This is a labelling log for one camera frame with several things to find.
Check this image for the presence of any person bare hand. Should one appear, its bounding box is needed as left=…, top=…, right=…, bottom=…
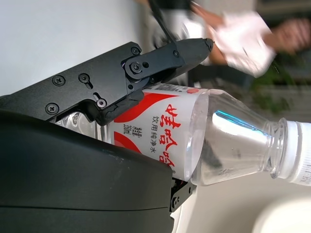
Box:
left=269, top=18, right=311, bottom=55
left=191, top=3, right=228, bottom=65

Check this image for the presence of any green plant foliage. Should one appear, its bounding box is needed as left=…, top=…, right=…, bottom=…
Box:
left=251, top=65, right=311, bottom=117

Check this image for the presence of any white paper sheet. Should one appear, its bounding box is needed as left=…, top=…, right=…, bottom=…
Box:
left=215, top=11, right=277, bottom=78

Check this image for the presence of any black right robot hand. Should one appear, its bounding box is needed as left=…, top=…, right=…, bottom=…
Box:
left=0, top=37, right=216, bottom=233

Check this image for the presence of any clear plastic water bottle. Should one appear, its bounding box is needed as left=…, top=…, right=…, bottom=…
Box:
left=55, top=82, right=311, bottom=187

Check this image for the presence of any thin black cable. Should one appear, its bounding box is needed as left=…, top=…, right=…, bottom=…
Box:
left=148, top=0, right=179, bottom=48

